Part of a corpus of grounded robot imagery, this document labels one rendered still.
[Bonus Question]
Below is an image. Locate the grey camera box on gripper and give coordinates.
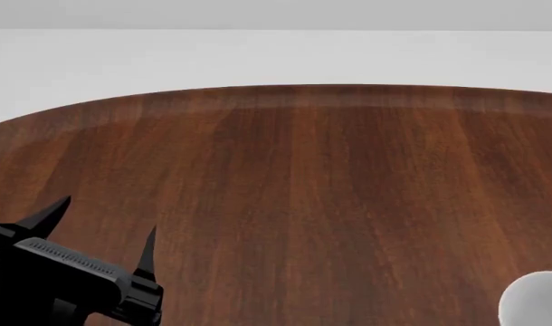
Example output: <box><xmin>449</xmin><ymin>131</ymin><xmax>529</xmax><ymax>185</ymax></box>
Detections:
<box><xmin>12</xmin><ymin>236</ymin><xmax>133</xmax><ymax>307</ymax></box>

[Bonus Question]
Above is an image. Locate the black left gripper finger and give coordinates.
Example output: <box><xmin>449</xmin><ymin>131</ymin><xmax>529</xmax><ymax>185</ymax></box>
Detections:
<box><xmin>14</xmin><ymin>195</ymin><xmax>72</xmax><ymax>239</ymax></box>
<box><xmin>134</xmin><ymin>224</ymin><xmax>158</xmax><ymax>283</ymax></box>

